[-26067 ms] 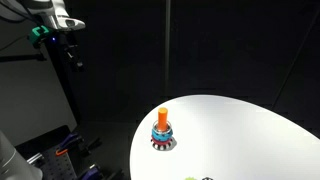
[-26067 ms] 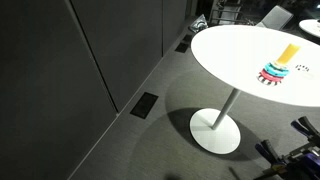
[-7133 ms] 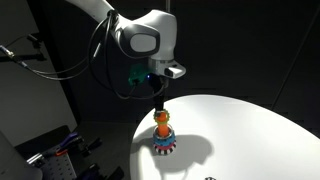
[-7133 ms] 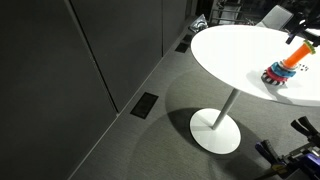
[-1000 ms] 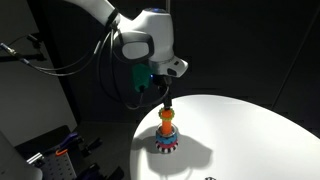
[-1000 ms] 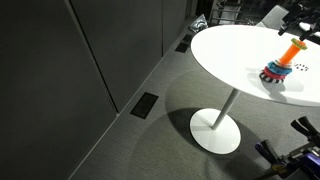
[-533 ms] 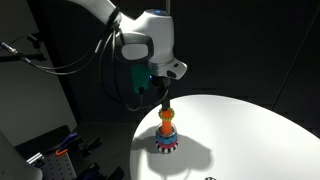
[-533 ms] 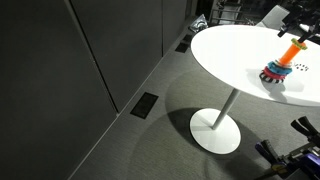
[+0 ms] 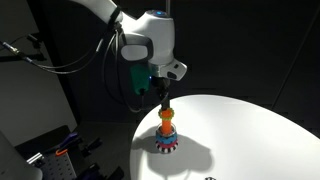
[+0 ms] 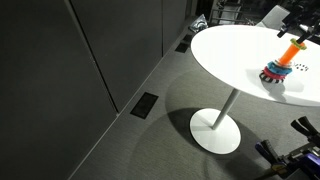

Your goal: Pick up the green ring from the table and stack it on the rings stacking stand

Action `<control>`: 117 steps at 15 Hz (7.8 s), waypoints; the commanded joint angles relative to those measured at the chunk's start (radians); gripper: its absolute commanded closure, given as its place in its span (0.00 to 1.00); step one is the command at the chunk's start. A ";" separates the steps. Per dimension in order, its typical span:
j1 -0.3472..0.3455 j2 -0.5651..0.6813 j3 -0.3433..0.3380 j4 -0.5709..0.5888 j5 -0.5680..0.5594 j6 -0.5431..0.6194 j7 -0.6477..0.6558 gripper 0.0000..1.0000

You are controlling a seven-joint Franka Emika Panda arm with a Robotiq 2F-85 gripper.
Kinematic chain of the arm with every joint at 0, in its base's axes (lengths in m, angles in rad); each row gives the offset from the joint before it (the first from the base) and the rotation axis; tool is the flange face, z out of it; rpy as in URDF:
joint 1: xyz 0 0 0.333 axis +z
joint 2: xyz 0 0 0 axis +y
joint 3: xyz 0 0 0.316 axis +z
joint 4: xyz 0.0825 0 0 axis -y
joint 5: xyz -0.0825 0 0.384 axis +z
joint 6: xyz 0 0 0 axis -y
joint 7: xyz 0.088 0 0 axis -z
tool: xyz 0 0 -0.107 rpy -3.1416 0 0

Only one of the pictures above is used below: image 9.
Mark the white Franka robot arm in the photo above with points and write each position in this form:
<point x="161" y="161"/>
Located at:
<point x="160" y="40"/>

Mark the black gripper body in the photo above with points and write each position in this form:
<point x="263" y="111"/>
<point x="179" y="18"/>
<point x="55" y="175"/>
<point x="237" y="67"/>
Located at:
<point x="160" y="86"/>

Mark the silver aluminium extrusion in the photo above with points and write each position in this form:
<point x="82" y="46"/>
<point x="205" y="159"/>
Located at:
<point x="35" y="158"/>

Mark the purple clamp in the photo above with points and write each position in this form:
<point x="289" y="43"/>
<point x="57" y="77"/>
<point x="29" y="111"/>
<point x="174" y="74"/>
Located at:
<point x="70" y="138"/>
<point x="90" y="173"/>

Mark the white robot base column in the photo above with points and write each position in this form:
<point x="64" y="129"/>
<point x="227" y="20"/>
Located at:
<point x="11" y="166"/>

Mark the perforated metal breadboard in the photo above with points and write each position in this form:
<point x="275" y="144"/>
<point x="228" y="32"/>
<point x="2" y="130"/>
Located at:
<point x="58" y="166"/>

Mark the white wall panel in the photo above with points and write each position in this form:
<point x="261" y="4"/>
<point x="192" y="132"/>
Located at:
<point x="30" y="106"/>

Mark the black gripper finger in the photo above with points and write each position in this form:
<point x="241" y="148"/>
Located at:
<point x="165" y="101"/>

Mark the black clamp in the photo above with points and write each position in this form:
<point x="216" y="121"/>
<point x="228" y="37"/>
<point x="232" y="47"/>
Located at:
<point x="92" y="145"/>

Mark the black upright post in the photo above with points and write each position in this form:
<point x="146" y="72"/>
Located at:
<point x="65" y="96"/>

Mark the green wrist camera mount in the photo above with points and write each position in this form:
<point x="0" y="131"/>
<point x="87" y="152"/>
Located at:
<point x="139" y="78"/>

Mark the silver vertical pole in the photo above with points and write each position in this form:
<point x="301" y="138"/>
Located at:
<point x="167" y="5"/>

